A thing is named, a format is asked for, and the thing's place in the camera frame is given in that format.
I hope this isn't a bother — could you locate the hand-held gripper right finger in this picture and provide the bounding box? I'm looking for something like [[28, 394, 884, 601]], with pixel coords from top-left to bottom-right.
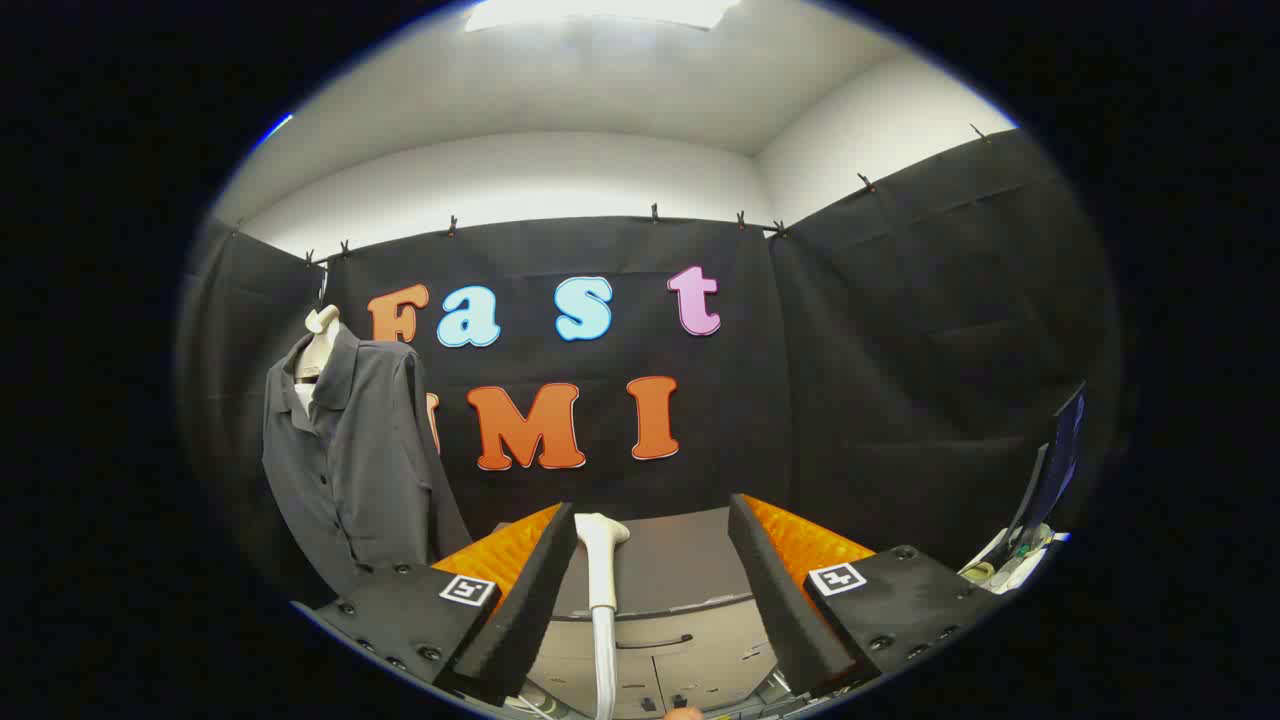
[[728, 493, 1004, 698]]

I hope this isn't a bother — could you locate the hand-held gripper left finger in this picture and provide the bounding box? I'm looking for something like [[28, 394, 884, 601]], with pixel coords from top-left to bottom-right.
[[295, 503, 579, 706]]

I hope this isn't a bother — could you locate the white mannequin torso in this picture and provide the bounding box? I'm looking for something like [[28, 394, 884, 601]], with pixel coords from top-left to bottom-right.
[[295, 305, 342, 417]]

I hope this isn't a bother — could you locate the grey button-up shirt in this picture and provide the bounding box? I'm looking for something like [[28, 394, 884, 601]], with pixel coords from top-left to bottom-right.
[[262, 323, 474, 597]]

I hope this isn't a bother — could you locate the white garment steamer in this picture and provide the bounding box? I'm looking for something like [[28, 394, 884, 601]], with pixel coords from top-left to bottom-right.
[[574, 512, 632, 720]]

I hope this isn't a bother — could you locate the grey cabinet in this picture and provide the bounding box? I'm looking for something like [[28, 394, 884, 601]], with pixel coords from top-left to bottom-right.
[[528, 507, 793, 717]]

